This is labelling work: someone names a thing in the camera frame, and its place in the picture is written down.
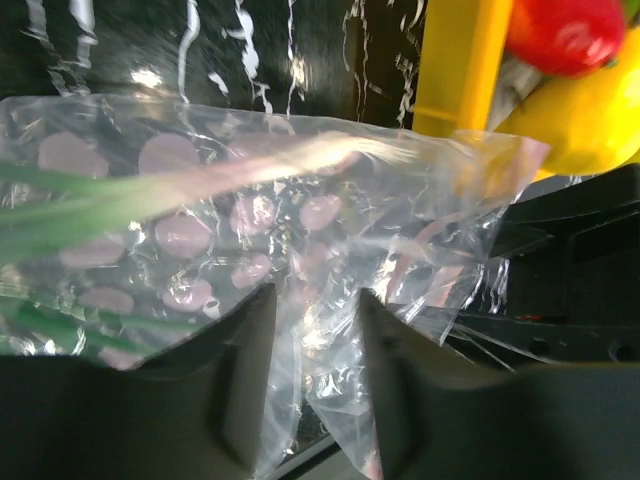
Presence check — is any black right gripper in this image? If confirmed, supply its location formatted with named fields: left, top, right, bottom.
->
left=446, top=164, right=639, bottom=368

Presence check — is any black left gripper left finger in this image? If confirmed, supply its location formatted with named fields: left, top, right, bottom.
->
left=1, top=284, right=277, bottom=479

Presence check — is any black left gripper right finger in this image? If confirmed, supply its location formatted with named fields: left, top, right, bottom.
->
left=358, top=290, right=639, bottom=479

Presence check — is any clear zip top bag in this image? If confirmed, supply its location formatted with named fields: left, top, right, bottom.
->
left=1, top=94, right=549, bottom=479

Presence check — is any orange fake mango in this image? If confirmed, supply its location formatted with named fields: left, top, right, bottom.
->
left=506, top=0, right=626, bottom=76

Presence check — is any green fake scallion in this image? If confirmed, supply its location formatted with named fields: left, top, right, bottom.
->
left=1, top=127, right=433, bottom=359

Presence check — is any yellow fake lemon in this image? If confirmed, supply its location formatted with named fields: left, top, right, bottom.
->
left=496, top=28, right=639, bottom=176

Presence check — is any grey fake fish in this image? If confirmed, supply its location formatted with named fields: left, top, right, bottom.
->
left=487, top=53, right=543, bottom=130

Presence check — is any yellow plastic bin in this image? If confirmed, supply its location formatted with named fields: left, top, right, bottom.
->
left=412, top=1, right=513, bottom=152

